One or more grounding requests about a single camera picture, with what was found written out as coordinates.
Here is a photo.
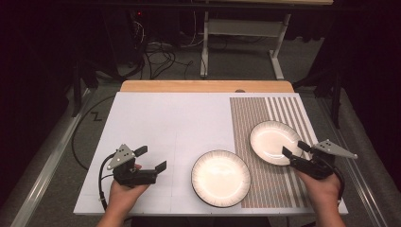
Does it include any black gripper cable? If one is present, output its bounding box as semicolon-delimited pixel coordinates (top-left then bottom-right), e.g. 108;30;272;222
97;152;116;212
325;162;346;201

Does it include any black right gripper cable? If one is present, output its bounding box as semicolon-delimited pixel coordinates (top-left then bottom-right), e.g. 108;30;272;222
325;162;346;201

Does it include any aluminium floor rail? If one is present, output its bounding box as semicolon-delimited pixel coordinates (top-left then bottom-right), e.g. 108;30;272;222
315;94;388;227
9;88;96;227

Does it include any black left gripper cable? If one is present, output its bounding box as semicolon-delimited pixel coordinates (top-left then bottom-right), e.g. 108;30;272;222
97;152;116;212

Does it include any person's right hand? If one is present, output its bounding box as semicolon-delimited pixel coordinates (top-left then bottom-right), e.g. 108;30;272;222
294;169;343;209

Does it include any dark computer case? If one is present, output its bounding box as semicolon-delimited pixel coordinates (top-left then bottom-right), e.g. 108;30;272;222
102;8;147;70

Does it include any white table board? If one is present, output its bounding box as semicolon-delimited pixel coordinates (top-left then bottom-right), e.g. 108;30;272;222
73;92;349;218

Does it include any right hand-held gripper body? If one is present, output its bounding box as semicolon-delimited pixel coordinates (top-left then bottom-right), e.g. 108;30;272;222
288;138;359;181

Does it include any wooden table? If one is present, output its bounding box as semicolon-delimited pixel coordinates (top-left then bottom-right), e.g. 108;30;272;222
120;79;295;94

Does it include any black floor cable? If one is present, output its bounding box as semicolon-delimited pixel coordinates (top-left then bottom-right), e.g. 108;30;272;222
71;94;116;172

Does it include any brown striped placemat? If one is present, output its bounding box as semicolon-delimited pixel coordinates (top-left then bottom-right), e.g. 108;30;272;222
229;96;340;209

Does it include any bundle of floor cables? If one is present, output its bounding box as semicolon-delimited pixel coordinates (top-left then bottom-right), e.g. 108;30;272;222
133;18;195;80

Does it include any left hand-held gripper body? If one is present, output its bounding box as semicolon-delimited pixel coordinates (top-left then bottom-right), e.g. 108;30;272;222
106;144;158;187

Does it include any white metal stand frame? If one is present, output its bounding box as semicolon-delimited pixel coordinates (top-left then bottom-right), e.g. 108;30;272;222
200;10;293;80

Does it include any white plate with dark rim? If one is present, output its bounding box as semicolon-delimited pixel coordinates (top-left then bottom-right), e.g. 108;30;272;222
190;149;253;209
249;120;305;167

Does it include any person's left hand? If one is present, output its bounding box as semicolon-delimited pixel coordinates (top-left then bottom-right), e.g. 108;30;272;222
108;163;151;217

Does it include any black stand leg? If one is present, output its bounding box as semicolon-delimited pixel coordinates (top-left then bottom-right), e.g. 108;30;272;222
292;67;344;130
71;60;99;118

